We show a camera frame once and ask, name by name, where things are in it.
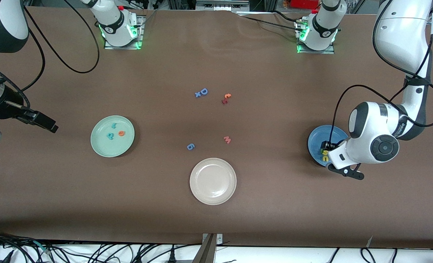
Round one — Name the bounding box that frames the blue plate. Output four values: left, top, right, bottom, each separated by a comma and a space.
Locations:
307, 125, 350, 168

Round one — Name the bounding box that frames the light green plate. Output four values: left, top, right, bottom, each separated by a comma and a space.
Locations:
90, 115, 135, 158

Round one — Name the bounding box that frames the beige plate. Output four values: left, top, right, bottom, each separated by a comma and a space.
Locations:
189, 157, 237, 206

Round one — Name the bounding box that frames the brown table cover sheet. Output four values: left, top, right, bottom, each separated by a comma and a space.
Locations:
0, 5, 433, 249

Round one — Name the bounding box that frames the red box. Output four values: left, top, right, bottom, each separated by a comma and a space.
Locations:
290, 0, 320, 9

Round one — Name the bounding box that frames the grey power strip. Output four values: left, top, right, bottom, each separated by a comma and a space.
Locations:
196, 0, 250, 11

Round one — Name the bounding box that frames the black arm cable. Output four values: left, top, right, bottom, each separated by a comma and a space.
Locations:
328, 0, 433, 146
0, 0, 100, 110

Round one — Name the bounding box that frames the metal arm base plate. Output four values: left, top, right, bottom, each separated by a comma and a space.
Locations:
104, 15, 146, 50
296, 20, 336, 55

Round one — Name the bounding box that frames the cable with teal plug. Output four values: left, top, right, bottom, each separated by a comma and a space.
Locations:
34, 239, 52, 256

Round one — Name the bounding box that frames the black base cable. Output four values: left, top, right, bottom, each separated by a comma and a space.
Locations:
269, 9, 301, 23
238, 15, 304, 33

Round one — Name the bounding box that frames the metal table edge bracket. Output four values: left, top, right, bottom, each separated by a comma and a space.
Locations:
202, 233, 224, 245

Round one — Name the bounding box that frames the dark metal post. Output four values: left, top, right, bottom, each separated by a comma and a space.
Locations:
191, 234, 217, 263

